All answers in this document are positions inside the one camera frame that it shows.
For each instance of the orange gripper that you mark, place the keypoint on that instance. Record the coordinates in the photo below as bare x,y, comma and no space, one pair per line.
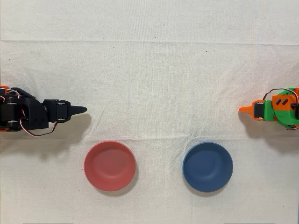
258,109

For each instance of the pink bowl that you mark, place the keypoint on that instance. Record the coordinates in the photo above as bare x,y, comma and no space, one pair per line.
109,166

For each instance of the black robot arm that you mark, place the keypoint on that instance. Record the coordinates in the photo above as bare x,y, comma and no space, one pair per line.
32,114

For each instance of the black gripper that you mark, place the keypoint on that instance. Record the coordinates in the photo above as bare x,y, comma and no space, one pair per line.
62,110

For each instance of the blue bowl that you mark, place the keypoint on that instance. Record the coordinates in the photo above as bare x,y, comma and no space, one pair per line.
208,167

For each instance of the white tablecloth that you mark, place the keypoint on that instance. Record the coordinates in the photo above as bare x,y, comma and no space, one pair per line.
163,70

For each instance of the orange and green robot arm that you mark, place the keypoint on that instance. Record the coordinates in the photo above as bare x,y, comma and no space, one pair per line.
280,114

